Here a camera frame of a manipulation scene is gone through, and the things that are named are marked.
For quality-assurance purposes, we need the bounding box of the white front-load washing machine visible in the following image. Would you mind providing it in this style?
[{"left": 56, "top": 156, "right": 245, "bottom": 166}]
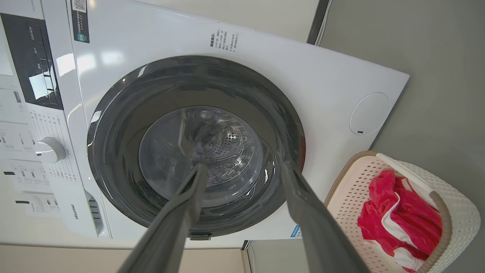
[{"left": 0, "top": 0, "right": 410, "bottom": 249}]

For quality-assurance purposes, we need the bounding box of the dark round washing machine door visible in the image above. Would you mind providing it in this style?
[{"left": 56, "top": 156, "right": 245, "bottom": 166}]
[{"left": 87, "top": 55, "right": 306, "bottom": 241}]

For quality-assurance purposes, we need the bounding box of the white washing machine dial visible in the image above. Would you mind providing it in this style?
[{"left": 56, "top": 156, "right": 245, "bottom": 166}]
[{"left": 34, "top": 137, "right": 66, "bottom": 164}]

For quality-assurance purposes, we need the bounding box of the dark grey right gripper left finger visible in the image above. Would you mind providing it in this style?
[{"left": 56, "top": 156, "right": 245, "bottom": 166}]
[{"left": 117, "top": 164, "right": 208, "bottom": 273}]

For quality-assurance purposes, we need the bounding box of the white perforated laundry basket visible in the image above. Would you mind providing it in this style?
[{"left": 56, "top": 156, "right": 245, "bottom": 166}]
[{"left": 324, "top": 151, "right": 481, "bottom": 273}]

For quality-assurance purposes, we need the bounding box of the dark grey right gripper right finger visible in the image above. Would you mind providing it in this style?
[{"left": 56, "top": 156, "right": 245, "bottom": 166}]
[{"left": 281, "top": 161, "right": 370, "bottom": 273}]

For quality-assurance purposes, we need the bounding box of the red and white garment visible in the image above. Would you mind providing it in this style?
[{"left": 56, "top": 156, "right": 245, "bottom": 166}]
[{"left": 357, "top": 169, "right": 443, "bottom": 273}]

